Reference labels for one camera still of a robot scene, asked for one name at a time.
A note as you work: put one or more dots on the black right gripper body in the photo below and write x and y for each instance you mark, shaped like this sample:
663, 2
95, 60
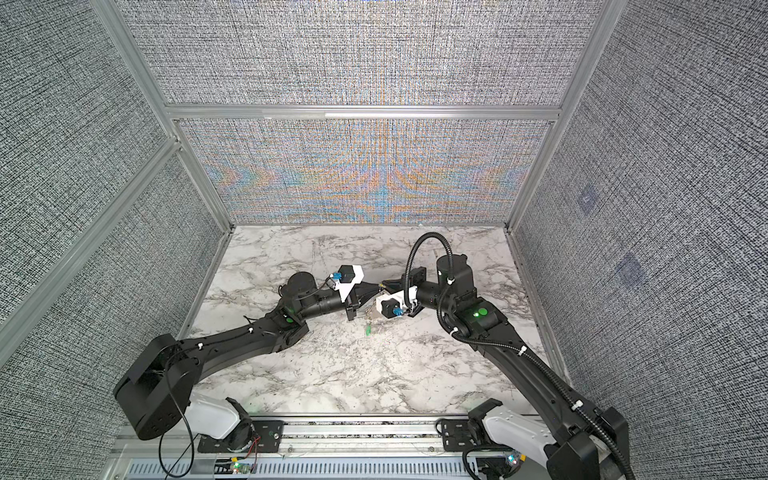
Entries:
416, 279

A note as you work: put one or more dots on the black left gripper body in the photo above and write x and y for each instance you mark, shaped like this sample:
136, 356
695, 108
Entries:
350, 307

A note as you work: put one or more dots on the silver keyring with rings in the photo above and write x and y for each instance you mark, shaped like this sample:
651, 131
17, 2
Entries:
374, 308

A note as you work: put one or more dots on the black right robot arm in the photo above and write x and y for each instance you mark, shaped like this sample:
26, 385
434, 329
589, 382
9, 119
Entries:
573, 438

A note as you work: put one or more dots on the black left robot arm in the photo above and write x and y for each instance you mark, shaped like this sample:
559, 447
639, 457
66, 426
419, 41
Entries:
156, 389

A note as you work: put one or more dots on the aluminium horizontal back bar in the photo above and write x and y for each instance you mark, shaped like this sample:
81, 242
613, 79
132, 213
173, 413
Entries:
328, 112

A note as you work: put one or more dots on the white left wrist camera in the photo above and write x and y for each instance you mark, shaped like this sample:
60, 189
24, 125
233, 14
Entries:
345, 279

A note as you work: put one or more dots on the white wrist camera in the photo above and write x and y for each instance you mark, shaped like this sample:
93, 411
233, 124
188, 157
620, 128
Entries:
394, 306
345, 279

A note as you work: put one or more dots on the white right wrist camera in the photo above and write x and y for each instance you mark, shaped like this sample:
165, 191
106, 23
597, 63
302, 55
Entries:
394, 306

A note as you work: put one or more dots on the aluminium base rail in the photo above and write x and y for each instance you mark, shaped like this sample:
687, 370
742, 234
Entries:
293, 446

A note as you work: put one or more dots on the aluminium corner post right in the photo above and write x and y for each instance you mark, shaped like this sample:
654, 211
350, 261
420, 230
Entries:
584, 69

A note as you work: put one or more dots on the aluminium corner post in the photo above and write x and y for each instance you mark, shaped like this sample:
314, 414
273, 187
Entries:
113, 21
584, 69

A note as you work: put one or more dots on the aluminium left wall bar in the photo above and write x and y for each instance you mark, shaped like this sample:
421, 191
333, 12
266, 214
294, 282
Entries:
22, 321

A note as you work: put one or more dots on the aluminium corner post left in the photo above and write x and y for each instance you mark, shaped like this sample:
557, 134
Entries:
113, 21

